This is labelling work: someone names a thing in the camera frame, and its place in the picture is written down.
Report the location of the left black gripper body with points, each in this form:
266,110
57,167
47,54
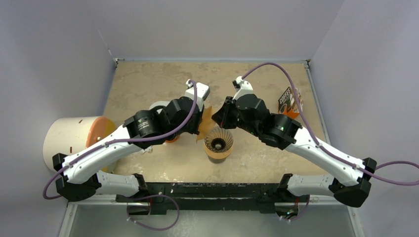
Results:
193,127

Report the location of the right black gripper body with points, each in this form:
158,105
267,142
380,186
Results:
226,115

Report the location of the brown paper coffee filter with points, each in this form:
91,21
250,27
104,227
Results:
206,124

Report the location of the orange glass carafe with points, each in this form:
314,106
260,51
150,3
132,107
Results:
172,140

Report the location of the smoked glass dripper cone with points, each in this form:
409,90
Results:
219,140

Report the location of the white paper coffee filter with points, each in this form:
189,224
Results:
158,106

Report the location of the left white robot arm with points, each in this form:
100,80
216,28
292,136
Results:
80,176

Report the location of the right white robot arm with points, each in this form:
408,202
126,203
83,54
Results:
344,179

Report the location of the coffee filter package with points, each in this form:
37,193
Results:
287,104

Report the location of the white cylinder with orange lid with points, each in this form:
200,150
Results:
72,135

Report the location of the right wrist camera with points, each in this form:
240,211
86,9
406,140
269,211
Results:
242,87

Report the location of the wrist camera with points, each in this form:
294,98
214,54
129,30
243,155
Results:
242,87
203,92

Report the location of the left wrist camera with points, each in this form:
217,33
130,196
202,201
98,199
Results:
203,92

